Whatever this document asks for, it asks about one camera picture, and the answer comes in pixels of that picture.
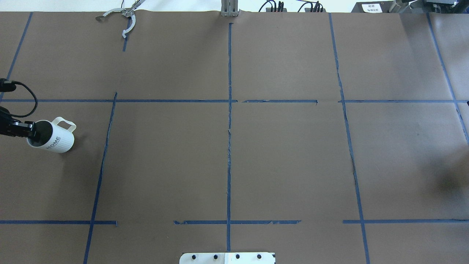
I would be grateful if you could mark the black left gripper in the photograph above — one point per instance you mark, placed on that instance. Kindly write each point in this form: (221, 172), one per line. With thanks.
(15, 128)

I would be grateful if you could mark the white ribbed mug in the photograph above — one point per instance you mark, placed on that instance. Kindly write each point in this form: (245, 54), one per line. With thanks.
(54, 136)

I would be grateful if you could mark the white camera stand column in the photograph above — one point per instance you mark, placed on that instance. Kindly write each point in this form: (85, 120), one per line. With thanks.
(228, 258)

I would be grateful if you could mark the aluminium frame post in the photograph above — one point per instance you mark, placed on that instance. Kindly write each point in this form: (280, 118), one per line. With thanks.
(229, 8)

